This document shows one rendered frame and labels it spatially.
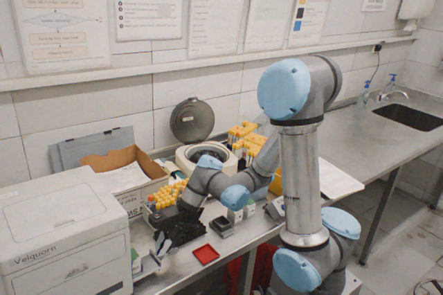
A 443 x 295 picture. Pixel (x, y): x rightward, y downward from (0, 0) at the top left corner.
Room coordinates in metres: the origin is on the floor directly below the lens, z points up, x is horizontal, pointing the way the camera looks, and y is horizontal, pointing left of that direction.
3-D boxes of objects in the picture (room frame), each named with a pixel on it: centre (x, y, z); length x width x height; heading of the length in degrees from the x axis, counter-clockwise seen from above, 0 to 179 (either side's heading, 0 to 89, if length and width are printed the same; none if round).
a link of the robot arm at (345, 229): (0.72, -0.30, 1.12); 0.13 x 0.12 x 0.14; 138
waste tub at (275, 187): (1.27, -0.27, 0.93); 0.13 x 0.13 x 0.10; 46
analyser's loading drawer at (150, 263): (0.70, 0.27, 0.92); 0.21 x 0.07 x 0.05; 132
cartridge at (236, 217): (1.04, -0.05, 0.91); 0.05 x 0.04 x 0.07; 42
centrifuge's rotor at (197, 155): (1.32, 0.09, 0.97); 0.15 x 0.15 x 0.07
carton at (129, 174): (1.11, 0.40, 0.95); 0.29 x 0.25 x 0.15; 42
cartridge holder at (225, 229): (0.98, 0.00, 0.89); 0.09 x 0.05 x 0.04; 42
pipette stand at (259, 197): (1.18, -0.13, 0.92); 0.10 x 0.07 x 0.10; 124
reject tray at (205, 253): (0.85, 0.04, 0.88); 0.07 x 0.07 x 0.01; 42
